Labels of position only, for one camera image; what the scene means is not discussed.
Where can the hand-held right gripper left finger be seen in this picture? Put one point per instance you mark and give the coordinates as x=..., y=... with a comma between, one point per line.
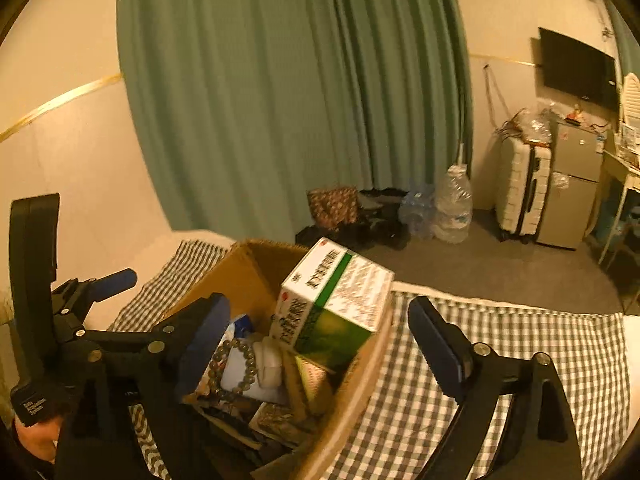
x=205, y=340

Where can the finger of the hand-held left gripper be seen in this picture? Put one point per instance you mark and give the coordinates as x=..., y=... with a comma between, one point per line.
x=117, y=280
x=125, y=336

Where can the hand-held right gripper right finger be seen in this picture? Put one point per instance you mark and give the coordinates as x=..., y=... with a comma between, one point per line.
x=435, y=345

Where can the cardboard box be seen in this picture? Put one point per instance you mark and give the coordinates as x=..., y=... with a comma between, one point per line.
x=247, y=270

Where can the green white medicine box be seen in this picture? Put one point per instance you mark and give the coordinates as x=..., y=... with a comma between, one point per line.
x=330, y=310

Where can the green medicine bag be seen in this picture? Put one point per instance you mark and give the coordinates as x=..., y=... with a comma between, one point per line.
x=280, y=422

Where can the person's left hand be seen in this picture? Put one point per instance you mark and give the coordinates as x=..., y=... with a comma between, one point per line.
x=35, y=440

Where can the dark shoes pile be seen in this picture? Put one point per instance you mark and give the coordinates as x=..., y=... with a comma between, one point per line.
x=380, y=230

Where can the pack of plastic bottles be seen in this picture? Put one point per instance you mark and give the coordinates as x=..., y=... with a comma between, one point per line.
x=417, y=210

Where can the large clear water jug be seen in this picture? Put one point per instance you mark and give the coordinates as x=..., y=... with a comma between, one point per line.
x=452, y=205

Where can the checked cloth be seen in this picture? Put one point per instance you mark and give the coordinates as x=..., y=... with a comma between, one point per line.
x=590, y=350

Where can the brown patterned bag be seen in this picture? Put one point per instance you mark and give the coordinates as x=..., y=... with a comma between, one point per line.
x=332, y=207

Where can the white suitcase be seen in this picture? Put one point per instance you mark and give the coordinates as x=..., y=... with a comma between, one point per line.
x=515, y=190

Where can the silver fridge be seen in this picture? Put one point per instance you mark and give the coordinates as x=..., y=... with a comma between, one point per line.
x=570, y=200

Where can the clear plastic bag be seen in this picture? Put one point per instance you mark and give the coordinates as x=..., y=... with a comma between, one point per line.
x=535, y=122

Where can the wide green curtain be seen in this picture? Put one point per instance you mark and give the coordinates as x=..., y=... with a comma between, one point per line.
x=275, y=85

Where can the white vanity desk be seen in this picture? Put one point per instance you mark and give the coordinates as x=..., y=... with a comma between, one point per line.
x=617, y=160

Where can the white oval mirror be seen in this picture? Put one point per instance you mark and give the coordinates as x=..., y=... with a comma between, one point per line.
x=631, y=100

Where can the narrow green curtain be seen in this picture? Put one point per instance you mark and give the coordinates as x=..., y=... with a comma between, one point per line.
x=631, y=45

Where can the black wall television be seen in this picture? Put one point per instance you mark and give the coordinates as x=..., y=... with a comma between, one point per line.
x=575, y=67

